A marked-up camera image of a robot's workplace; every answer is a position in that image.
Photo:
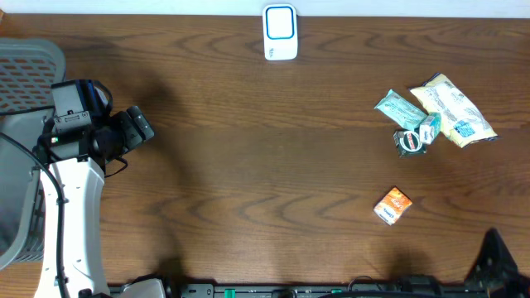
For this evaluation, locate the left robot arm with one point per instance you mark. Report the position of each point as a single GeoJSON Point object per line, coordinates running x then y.
{"type": "Point", "coordinates": [82, 137]}

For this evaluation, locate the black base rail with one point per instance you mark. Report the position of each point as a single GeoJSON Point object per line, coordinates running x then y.
{"type": "Point", "coordinates": [361, 288]}

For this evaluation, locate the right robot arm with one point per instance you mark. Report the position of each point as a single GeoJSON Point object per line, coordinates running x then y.
{"type": "Point", "coordinates": [494, 274]}

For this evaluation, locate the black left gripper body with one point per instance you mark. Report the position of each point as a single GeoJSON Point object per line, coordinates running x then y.
{"type": "Point", "coordinates": [135, 127]}

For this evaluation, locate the yellow snack bag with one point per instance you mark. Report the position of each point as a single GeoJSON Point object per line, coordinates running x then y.
{"type": "Point", "coordinates": [461, 121]}

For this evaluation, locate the orange tissue pack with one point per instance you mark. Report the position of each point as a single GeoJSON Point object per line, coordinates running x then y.
{"type": "Point", "coordinates": [392, 206]}

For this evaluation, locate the grey plastic shopping basket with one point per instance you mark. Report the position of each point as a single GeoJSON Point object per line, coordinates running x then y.
{"type": "Point", "coordinates": [28, 69]}

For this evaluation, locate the teal wet wipes pack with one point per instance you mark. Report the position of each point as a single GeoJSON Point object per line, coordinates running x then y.
{"type": "Point", "coordinates": [403, 113]}

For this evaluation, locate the white barcode scanner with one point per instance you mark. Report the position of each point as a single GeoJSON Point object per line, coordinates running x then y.
{"type": "Point", "coordinates": [280, 37]}

